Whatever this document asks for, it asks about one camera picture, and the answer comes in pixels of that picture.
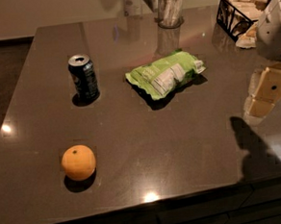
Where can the black wire basket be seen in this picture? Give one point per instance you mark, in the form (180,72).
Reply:
(225,16)

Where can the orange fruit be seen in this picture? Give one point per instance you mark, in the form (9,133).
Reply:
(78,162)

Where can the green chip bag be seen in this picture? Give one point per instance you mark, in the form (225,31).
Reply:
(161,77)

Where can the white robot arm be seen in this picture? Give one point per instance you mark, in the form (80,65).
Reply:
(269,34)

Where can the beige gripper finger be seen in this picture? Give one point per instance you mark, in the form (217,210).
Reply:
(268,93)
(254,81)

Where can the white napkin packets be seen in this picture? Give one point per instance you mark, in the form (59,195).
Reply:
(249,37)

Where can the dark pepsi can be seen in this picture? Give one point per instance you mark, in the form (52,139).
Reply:
(82,72)

